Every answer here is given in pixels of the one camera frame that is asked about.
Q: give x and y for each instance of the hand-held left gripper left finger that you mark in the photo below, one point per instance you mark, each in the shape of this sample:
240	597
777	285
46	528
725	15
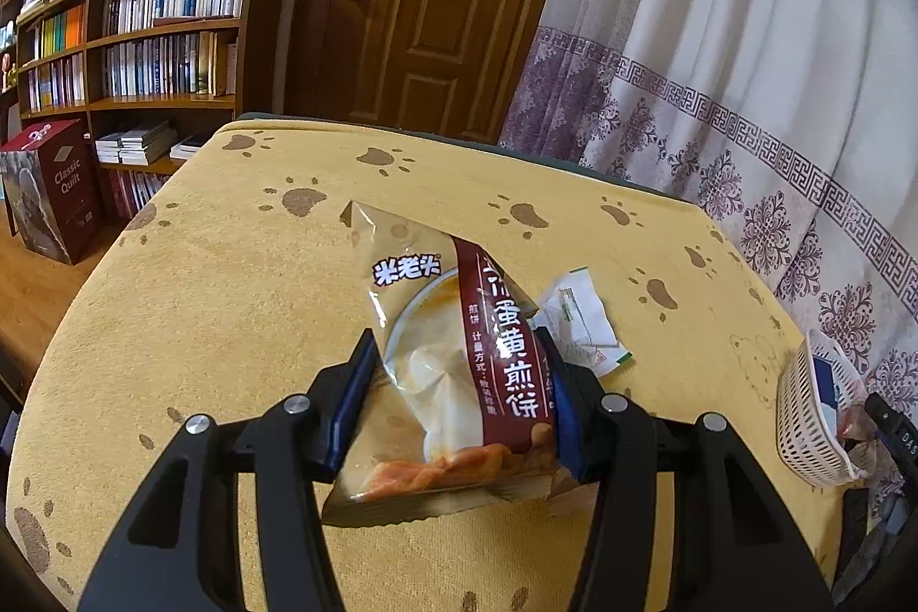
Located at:
338	433

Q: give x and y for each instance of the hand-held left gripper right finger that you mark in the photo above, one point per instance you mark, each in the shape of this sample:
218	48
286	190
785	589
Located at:
576	436

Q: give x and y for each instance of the white plastic basket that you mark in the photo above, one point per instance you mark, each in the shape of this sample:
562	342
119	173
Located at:
800	429

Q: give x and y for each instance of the beige brown snack packet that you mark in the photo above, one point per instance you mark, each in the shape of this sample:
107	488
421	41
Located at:
430	354

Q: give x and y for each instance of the navy white snack packet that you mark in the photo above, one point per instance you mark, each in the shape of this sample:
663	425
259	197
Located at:
835	384

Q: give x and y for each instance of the white green snack packet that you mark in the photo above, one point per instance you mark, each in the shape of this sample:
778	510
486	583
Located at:
581	311

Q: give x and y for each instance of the yellow paw print blanket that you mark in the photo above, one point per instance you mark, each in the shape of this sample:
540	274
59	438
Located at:
215	332

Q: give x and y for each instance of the stack of white books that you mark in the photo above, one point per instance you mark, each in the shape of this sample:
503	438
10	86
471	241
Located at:
140	142

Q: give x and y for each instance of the dark red cardboard box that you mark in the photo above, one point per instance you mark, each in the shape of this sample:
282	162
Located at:
61	189

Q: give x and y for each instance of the brown wooden bookshelf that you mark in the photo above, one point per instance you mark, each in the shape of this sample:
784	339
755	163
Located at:
264	45

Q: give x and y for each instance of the brown wooden door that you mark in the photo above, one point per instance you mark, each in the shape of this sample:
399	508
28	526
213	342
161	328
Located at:
445	10

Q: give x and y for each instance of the white purple patterned curtain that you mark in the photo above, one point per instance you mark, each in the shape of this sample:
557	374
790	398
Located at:
717	10

